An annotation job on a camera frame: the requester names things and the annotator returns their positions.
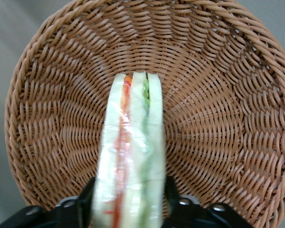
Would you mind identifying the triangle sandwich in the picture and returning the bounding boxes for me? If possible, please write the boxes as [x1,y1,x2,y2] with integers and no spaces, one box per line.
[91,70,166,228]

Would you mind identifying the round brown wicker basket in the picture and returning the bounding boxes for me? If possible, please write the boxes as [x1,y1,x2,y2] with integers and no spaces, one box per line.
[4,0,285,228]

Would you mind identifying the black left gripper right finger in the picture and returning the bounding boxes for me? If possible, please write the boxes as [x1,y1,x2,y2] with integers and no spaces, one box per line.
[162,175,252,228]

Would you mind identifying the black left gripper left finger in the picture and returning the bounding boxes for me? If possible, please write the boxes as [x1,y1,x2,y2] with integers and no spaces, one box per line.
[0,177,97,228]

